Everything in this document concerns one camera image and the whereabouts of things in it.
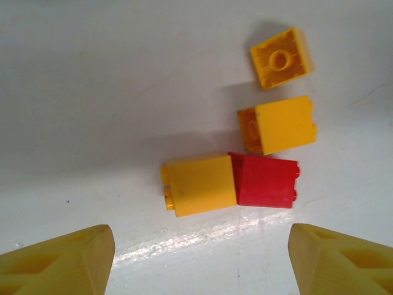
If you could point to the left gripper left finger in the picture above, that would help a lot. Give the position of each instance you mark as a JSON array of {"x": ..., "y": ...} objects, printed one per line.
[{"x": 55, "y": 270}]

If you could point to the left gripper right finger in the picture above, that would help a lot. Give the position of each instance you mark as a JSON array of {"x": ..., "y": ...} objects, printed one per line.
[{"x": 337, "y": 270}]

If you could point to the red lego brick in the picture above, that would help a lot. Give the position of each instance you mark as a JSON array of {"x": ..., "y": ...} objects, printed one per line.
[{"x": 267, "y": 184}]

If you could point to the yellow lego brick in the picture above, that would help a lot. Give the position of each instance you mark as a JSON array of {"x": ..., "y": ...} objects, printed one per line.
[
  {"x": 282, "y": 72},
  {"x": 285, "y": 126},
  {"x": 201, "y": 186}
]

